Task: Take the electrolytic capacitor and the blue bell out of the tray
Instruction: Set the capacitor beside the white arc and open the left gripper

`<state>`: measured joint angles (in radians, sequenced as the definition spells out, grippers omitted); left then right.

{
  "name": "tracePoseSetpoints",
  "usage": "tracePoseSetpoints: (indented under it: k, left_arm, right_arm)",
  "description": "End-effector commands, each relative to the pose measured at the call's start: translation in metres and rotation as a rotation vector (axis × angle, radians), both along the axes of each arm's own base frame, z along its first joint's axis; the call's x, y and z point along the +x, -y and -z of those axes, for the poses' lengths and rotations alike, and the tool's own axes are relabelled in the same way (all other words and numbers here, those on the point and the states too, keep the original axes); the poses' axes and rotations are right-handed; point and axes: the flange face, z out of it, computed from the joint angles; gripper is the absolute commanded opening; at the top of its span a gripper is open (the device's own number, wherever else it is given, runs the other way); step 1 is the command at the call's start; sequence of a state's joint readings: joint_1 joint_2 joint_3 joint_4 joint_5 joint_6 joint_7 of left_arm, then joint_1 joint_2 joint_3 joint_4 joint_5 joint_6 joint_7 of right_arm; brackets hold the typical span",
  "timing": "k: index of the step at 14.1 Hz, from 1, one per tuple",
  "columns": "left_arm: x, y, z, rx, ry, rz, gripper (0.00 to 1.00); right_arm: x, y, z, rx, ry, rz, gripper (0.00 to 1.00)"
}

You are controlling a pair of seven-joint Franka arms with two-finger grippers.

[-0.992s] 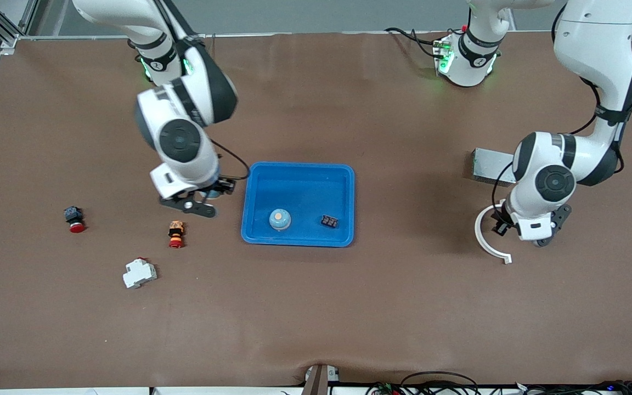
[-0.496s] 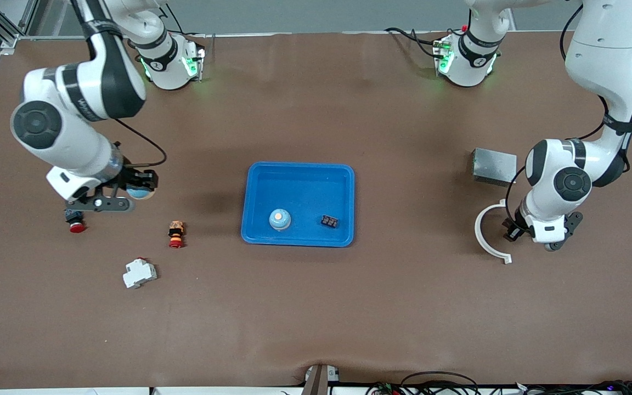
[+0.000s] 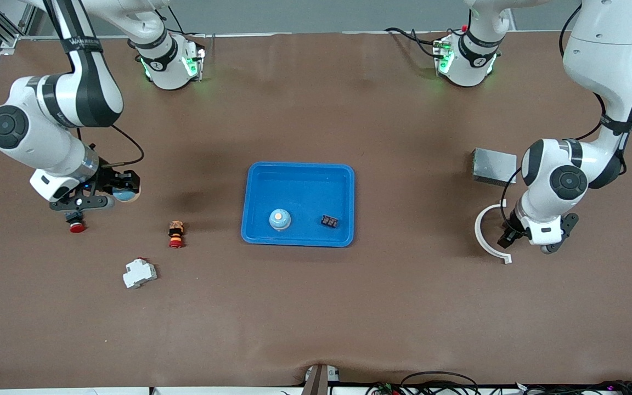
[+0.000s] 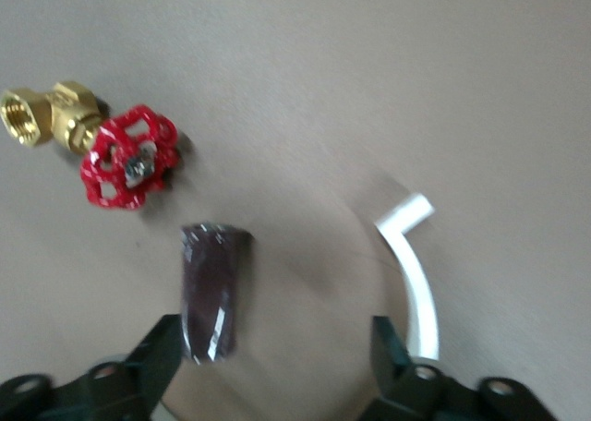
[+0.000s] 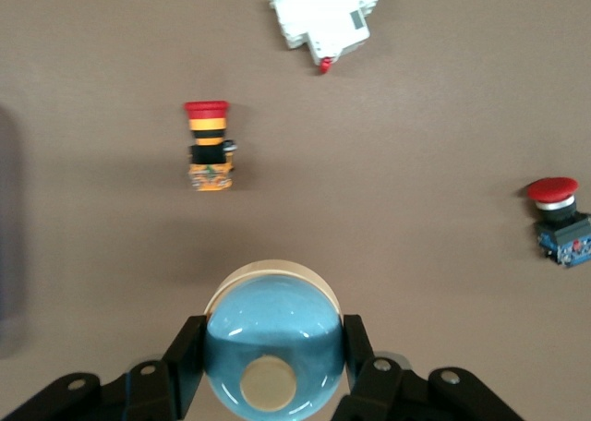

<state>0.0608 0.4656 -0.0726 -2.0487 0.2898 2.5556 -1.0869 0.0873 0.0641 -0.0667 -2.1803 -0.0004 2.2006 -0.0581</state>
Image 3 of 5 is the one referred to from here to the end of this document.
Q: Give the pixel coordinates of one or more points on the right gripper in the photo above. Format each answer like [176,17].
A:
[106,176]

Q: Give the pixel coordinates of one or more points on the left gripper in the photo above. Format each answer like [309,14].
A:
[508,236]

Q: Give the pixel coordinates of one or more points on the light blue bell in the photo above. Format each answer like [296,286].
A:
[280,220]
[125,195]

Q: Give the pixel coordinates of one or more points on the small black block capacitor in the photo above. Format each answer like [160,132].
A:
[329,221]

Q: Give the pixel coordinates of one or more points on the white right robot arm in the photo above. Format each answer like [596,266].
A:
[36,137]

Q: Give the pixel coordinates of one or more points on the red mushroom button black body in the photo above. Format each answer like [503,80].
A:
[77,227]

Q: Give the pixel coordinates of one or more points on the white curved plastic arc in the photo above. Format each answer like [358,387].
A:
[478,230]

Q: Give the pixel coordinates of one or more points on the grey metal box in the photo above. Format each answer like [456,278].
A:
[491,164]

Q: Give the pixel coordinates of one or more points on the orange black red push button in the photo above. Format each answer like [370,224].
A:
[176,233]

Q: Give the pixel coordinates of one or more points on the white circuit breaker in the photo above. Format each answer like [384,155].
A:
[139,273]

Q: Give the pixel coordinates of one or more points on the blue plastic tray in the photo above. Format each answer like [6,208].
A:
[305,192]

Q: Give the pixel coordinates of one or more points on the brown table cover mat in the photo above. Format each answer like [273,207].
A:
[316,307]

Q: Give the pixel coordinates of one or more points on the grey metal bracket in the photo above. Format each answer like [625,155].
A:
[319,381]

